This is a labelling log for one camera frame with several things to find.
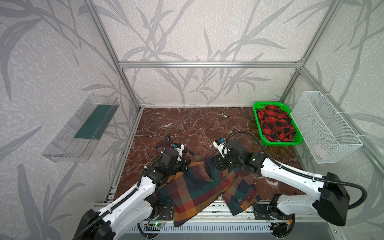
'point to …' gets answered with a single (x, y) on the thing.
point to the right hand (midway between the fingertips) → (212, 157)
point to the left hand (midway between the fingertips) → (193, 158)
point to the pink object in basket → (318, 148)
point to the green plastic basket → (298, 139)
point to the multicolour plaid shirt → (202, 183)
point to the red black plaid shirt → (276, 124)
